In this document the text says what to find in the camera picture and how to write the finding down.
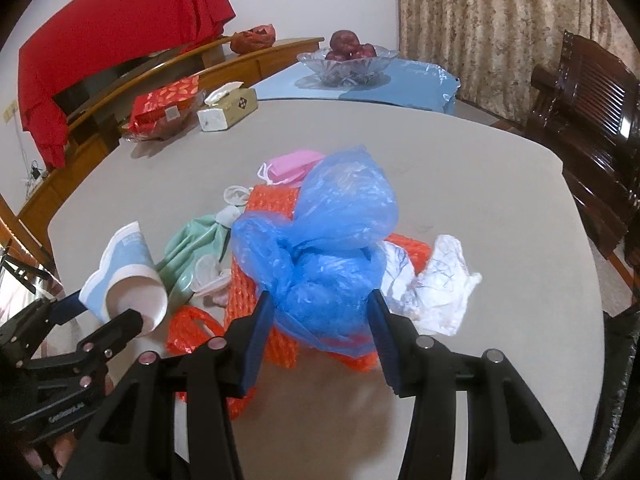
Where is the white plastic wrapper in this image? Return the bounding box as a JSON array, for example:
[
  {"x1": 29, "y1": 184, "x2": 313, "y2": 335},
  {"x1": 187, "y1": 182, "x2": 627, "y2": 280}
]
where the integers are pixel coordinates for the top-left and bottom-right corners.
[{"x1": 191, "y1": 254, "x2": 232, "y2": 307}]

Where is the white and blue paper cup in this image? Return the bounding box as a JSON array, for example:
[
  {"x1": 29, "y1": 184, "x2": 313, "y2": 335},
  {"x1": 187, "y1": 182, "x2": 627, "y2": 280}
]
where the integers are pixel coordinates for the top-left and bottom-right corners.
[{"x1": 79, "y1": 221, "x2": 168, "y2": 336}]

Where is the green plastic bag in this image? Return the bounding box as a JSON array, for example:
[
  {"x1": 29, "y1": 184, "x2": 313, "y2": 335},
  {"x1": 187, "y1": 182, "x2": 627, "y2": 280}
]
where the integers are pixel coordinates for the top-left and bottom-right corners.
[{"x1": 155, "y1": 212, "x2": 237, "y2": 307}]

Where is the blue plastic bag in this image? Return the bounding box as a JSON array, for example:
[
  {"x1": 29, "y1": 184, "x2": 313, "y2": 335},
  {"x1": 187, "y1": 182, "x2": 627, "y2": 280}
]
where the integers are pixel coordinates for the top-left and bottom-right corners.
[{"x1": 230, "y1": 145, "x2": 401, "y2": 358}]

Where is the red cloth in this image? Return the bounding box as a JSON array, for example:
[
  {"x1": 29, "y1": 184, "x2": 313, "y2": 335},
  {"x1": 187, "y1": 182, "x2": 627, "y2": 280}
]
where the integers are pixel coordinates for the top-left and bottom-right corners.
[{"x1": 17, "y1": 0, "x2": 237, "y2": 170}]

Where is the pink face mask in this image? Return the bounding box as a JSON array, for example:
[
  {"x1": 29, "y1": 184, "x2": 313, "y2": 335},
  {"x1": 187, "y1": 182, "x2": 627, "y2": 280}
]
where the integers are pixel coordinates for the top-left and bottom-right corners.
[{"x1": 257, "y1": 147, "x2": 326, "y2": 187}]

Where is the glass fruit bowl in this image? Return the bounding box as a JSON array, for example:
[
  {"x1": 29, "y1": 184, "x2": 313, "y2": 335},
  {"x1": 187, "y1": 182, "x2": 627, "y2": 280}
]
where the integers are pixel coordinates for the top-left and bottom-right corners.
[{"x1": 297, "y1": 44, "x2": 399, "y2": 87}]

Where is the wooden television cabinet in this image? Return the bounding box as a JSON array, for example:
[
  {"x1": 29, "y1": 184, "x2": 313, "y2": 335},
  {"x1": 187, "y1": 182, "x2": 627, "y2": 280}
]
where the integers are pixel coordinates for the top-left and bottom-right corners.
[{"x1": 17, "y1": 36, "x2": 326, "y2": 235}]

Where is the blue covered table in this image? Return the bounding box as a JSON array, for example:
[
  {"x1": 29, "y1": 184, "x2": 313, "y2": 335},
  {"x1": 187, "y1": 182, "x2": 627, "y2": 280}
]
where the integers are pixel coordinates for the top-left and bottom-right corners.
[{"x1": 252, "y1": 57, "x2": 461, "y2": 116}]

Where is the large dark red apple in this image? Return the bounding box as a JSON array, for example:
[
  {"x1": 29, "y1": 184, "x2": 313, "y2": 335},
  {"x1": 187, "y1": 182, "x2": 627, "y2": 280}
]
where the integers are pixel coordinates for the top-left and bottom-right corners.
[{"x1": 330, "y1": 30, "x2": 361, "y2": 54}]

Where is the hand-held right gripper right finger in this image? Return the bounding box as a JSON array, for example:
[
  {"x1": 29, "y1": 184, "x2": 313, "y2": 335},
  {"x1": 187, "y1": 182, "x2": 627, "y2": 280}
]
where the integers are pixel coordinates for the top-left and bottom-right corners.
[{"x1": 367, "y1": 290, "x2": 583, "y2": 480}]

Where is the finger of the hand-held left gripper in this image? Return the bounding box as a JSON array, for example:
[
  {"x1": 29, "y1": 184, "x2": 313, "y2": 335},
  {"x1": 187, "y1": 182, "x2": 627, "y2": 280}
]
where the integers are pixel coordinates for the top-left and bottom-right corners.
[
  {"x1": 0, "y1": 294, "x2": 85, "y2": 363},
  {"x1": 22, "y1": 308, "x2": 144, "y2": 387}
]

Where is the red patterned packet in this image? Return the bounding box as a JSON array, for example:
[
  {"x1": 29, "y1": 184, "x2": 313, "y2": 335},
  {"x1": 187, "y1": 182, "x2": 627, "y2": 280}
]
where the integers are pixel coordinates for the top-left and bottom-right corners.
[{"x1": 122, "y1": 75, "x2": 201, "y2": 133}]

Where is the orange bubble wrap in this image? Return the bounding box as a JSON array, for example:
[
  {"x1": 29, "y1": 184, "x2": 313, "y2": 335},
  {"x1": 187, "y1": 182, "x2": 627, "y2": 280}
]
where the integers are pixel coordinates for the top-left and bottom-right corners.
[{"x1": 165, "y1": 185, "x2": 433, "y2": 421}]

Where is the black metal frame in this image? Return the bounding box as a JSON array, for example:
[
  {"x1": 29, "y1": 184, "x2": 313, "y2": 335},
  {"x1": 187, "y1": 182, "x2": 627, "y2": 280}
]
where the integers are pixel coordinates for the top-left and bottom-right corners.
[{"x1": 0, "y1": 242, "x2": 63, "y2": 295}]

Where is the dark wooden armchair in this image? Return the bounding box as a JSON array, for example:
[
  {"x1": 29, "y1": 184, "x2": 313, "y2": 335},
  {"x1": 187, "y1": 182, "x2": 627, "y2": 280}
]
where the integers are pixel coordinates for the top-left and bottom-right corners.
[{"x1": 520, "y1": 30, "x2": 640, "y2": 306}]

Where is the red plastic bag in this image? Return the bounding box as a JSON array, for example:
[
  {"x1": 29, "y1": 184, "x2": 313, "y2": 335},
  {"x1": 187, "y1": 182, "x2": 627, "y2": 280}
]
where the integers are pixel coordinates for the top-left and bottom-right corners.
[{"x1": 230, "y1": 23, "x2": 277, "y2": 55}]

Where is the beige patterned curtain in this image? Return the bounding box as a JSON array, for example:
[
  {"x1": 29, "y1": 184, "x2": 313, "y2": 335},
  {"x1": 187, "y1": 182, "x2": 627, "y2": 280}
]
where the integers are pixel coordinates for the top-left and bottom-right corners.
[{"x1": 395, "y1": 0, "x2": 640, "y2": 123}]

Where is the tissue box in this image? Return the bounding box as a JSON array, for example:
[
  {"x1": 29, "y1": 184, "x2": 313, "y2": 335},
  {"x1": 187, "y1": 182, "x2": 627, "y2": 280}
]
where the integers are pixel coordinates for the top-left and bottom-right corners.
[{"x1": 196, "y1": 81, "x2": 259, "y2": 134}]

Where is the person's left hand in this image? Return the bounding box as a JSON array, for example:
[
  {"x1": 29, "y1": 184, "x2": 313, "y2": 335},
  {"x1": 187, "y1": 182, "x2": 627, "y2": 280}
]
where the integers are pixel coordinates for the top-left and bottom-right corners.
[{"x1": 20, "y1": 432, "x2": 81, "y2": 479}]

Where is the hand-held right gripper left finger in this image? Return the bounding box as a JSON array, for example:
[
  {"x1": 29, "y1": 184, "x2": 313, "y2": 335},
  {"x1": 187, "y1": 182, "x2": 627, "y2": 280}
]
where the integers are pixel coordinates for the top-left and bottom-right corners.
[{"x1": 62, "y1": 290, "x2": 276, "y2": 480}]

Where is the black television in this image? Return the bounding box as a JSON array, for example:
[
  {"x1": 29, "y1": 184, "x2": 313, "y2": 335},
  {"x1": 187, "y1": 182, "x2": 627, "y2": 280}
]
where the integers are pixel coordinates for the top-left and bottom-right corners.
[{"x1": 52, "y1": 51, "x2": 187, "y2": 122}]

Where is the white paper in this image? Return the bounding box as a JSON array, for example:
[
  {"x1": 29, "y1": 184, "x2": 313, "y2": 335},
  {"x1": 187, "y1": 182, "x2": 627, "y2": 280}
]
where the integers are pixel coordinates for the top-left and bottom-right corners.
[{"x1": 382, "y1": 234, "x2": 483, "y2": 337}]

